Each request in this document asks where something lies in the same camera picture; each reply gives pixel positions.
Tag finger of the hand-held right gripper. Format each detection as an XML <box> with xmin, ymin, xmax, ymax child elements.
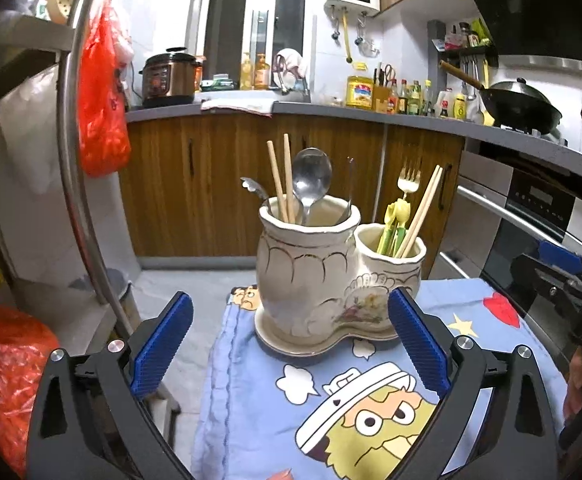
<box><xmin>538</xmin><ymin>240</ymin><xmax>582</xmax><ymax>287</ymax></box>
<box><xmin>515</xmin><ymin>254</ymin><xmax>582</xmax><ymax>314</ymax></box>

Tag cream ceramic utensil holder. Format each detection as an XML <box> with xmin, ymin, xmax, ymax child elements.
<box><xmin>254</xmin><ymin>195</ymin><xmax>428</xmax><ymax>358</ymax></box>

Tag white plastic bag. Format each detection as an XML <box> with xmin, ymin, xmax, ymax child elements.
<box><xmin>0</xmin><ymin>67</ymin><xmax>72</xmax><ymax>196</ymax></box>

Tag wooden knife block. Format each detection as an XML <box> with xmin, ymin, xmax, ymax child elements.
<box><xmin>373</xmin><ymin>62</ymin><xmax>397</xmax><ymax>113</ymax></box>

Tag built-in stainless oven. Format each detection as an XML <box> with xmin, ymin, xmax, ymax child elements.
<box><xmin>438</xmin><ymin>152</ymin><xmax>582</xmax><ymax>321</ymax></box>

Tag electric pressure cooker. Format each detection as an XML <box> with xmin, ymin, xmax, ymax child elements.
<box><xmin>138</xmin><ymin>47</ymin><xmax>204</xmax><ymax>108</ymax></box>

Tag curved chrome tube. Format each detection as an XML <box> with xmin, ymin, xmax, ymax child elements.
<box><xmin>56</xmin><ymin>0</ymin><xmax>144</xmax><ymax>333</ymax></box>

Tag white water heater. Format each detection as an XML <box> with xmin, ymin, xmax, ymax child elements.
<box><xmin>325</xmin><ymin>0</ymin><xmax>382</xmax><ymax>18</ymax></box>

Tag orange dish soap bottle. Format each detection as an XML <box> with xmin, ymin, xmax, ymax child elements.
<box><xmin>254</xmin><ymin>53</ymin><xmax>270</xmax><ymax>91</ymax></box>

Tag blue cartoon printed blanket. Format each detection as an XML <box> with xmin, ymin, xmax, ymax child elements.
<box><xmin>191</xmin><ymin>280</ymin><xmax>572</xmax><ymax>480</ymax></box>

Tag stainless steel shelf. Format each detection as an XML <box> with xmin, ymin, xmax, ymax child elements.
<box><xmin>0</xmin><ymin>12</ymin><xmax>137</xmax><ymax>341</ymax></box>

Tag gold fork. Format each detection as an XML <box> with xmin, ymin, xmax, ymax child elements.
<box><xmin>397</xmin><ymin>157</ymin><xmax>422</xmax><ymax>206</ymax></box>

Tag faucet with cloth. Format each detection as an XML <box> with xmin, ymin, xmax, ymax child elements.
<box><xmin>272</xmin><ymin>48</ymin><xmax>310</xmax><ymax>96</ymax></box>

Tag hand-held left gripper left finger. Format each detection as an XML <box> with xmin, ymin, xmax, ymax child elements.
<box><xmin>26</xmin><ymin>291</ymin><xmax>197</xmax><ymax>480</ymax></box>

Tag black wall spice rack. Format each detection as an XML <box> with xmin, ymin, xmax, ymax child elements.
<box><xmin>431</xmin><ymin>17</ymin><xmax>499</xmax><ymax>68</ymax></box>

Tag silver spoon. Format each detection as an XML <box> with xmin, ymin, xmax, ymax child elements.
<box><xmin>292</xmin><ymin>147</ymin><xmax>333</xmax><ymax>226</ymax></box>

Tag hanging red plastic bag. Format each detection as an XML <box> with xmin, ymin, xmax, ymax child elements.
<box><xmin>78</xmin><ymin>0</ymin><xmax>132</xmax><ymax>177</ymax></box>

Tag grey kitchen countertop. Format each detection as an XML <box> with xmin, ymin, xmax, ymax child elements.
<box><xmin>125</xmin><ymin>101</ymin><xmax>582</xmax><ymax>178</ymax></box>

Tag person's right hand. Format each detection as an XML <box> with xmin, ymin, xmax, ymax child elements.
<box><xmin>565</xmin><ymin>346</ymin><xmax>582</xmax><ymax>422</ymax></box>

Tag yellow-green star utensil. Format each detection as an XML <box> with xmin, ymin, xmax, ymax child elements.
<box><xmin>383</xmin><ymin>199</ymin><xmax>412</xmax><ymax>256</ymax></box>

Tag yellow food jar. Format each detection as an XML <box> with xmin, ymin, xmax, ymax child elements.
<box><xmin>346</xmin><ymin>76</ymin><xmax>374</xmax><ymax>108</ymax></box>

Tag silver teardrop-handle cutlery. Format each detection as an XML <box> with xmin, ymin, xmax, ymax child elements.
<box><xmin>240</xmin><ymin>176</ymin><xmax>272</xmax><ymax>216</ymax></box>

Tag row of condiment bottles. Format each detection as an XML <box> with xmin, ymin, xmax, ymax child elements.
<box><xmin>388</xmin><ymin>79</ymin><xmax>472</xmax><ymax>121</ymax></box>

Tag black wok with wooden handle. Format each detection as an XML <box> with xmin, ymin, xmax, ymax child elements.
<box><xmin>439</xmin><ymin>60</ymin><xmax>562</xmax><ymax>133</ymax></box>

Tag white towel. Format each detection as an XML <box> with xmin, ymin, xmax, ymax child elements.
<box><xmin>200</xmin><ymin>98</ymin><xmax>274</xmax><ymax>117</ymax></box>

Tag wooden kitchen cabinets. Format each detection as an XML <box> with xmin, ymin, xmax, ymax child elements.
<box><xmin>118</xmin><ymin>112</ymin><xmax>466</xmax><ymax>258</ymax></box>

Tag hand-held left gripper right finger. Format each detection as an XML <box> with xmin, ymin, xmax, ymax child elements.
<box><xmin>388</xmin><ymin>287</ymin><xmax>559</xmax><ymax>480</ymax></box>

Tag large red plastic bag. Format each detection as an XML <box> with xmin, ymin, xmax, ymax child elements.
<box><xmin>0</xmin><ymin>300</ymin><xmax>62</xmax><ymax>476</ymax></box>

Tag dark glass window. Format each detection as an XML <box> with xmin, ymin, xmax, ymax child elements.
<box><xmin>191</xmin><ymin>0</ymin><xmax>317</xmax><ymax>86</ymax></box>

